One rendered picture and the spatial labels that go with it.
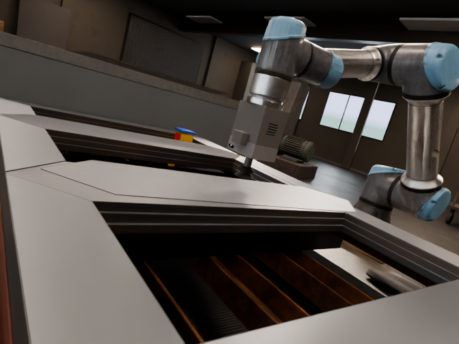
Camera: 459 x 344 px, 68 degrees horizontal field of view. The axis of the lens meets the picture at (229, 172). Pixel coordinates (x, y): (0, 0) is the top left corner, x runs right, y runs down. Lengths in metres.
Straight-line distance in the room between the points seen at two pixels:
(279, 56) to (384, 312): 0.46
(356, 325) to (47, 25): 10.67
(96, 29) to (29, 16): 1.83
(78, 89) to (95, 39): 10.15
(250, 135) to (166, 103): 0.84
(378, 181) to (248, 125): 0.69
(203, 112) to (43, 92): 0.63
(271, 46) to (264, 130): 0.16
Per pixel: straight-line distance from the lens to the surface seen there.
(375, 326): 0.38
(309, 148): 6.89
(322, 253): 1.05
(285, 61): 0.67
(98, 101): 1.37
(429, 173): 1.16
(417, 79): 1.03
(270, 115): 0.65
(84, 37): 11.37
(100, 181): 0.55
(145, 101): 1.43
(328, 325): 0.34
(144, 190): 0.55
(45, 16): 10.86
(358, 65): 1.00
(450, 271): 0.73
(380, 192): 1.26
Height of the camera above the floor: 1.02
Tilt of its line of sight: 11 degrees down
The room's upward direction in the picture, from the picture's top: 16 degrees clockwise
